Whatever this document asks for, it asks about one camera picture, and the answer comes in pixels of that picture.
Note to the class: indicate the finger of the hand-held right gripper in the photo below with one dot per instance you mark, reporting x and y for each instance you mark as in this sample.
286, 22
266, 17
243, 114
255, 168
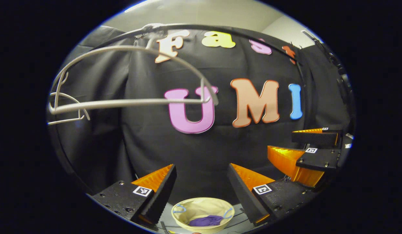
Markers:
318, 159
314, 138

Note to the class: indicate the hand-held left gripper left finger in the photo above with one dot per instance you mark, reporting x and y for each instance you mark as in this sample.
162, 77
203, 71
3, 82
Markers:
162, 195

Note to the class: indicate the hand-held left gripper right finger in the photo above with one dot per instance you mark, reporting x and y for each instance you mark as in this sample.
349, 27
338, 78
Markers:
241, 195

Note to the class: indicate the cream laundry hamper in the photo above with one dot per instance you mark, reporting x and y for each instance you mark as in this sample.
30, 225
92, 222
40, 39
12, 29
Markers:
201, 206

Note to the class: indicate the purple ribbed shirt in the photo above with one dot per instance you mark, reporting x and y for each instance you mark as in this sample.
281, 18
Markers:
206, 221

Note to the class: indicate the white plastic hanger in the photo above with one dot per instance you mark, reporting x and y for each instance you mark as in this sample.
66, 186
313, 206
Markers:
63, 121

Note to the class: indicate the black backdrop cloth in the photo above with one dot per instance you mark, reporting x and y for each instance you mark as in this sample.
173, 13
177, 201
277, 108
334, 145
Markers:
149, 146

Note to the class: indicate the white hanger tied to rail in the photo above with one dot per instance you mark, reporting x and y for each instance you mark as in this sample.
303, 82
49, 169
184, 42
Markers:
123, 103

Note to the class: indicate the black clothes rack rail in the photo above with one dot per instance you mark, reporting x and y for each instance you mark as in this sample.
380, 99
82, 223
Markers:
194, 26

